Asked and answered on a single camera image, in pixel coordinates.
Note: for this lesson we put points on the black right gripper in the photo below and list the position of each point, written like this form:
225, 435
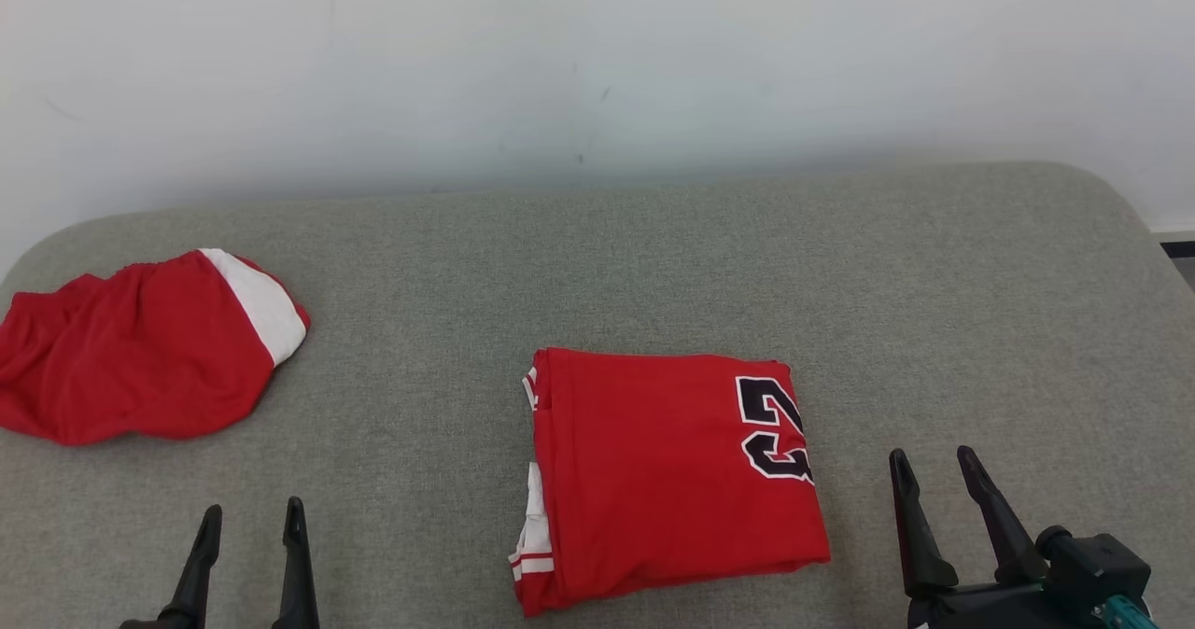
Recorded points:
999, 610

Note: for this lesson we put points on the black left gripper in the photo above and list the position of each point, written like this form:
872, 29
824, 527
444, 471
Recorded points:
149, 624

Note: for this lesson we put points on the red shorts with white panel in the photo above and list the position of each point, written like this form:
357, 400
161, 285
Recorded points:
140, 358

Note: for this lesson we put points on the red basketball jersey number 23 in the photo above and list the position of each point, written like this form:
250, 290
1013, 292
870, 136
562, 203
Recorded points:
663, 480

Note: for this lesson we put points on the black skirting board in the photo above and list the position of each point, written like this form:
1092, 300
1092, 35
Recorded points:
1181, 248

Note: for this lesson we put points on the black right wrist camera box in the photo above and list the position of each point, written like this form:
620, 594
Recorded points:
1097, 564

